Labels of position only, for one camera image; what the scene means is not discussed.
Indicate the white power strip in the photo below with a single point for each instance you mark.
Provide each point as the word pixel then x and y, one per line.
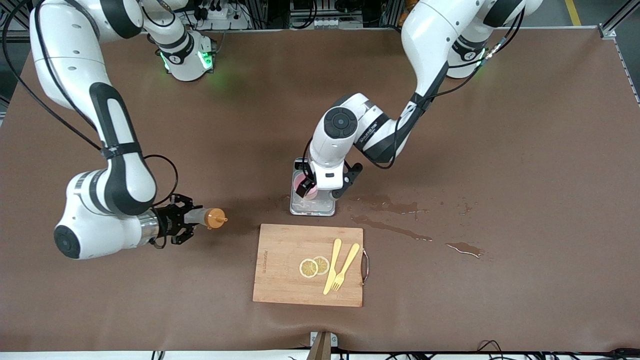
pixel 220 15

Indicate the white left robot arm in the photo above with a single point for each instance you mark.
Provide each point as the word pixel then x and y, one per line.
pixel 430 40

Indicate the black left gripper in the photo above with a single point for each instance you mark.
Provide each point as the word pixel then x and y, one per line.
pixel 306 176

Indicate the sauce bottle with orange cap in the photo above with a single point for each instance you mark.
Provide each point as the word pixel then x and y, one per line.
pixel 212 218

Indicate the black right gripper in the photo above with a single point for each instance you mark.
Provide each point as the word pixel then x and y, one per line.
pixel 171 220

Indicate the wooden cutting board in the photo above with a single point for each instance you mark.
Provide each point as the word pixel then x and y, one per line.
pixel 285 260

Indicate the lemon slice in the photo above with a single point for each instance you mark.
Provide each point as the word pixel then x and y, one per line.
pixel 322 262
pixel 307 268

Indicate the silver digital kitchen scale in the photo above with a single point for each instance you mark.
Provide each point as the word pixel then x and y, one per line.
pixel 315 207

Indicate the brown table cover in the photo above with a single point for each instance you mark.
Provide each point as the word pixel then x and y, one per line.
pixel 200 280

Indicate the yellow plastic fork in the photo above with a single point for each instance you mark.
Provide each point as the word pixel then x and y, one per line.
pixel 347 265

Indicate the pink plastic cup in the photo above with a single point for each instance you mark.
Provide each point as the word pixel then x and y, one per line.
pixel 312 194

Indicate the orange snack packs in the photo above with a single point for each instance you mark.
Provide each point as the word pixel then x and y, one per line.
pixel 406 4

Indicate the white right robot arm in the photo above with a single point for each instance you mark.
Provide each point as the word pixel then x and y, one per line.
pixel 120 185

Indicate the yellow plastic knife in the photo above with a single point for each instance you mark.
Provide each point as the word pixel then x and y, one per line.
pixel 334 260

